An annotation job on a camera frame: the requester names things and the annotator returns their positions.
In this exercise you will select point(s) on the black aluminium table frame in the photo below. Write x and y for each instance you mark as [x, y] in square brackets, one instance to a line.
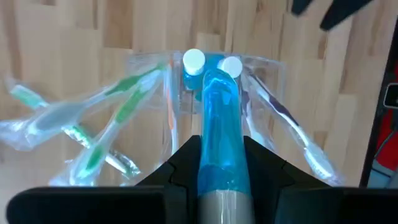
[375, 140]

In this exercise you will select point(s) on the small black box device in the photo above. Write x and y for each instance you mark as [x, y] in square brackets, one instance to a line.
[392, 96]

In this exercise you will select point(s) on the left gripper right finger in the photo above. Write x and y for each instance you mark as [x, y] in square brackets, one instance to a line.
[295, 202]

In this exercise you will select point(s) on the red object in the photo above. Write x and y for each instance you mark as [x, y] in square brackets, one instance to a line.
[391, 149]

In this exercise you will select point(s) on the purple toothbrush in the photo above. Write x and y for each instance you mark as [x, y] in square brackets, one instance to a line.
[280, 107]

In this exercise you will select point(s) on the orange toothbrush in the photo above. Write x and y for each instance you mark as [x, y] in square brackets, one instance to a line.
[170, 109]

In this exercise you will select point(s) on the clear acrylic holder box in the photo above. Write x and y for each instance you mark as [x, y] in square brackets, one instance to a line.
[270, 71]

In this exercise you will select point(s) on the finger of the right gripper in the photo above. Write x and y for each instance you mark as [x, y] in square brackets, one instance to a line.
[345, 12]
[300, 6]

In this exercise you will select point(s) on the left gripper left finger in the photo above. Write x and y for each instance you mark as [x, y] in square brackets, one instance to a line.
[124, 205]

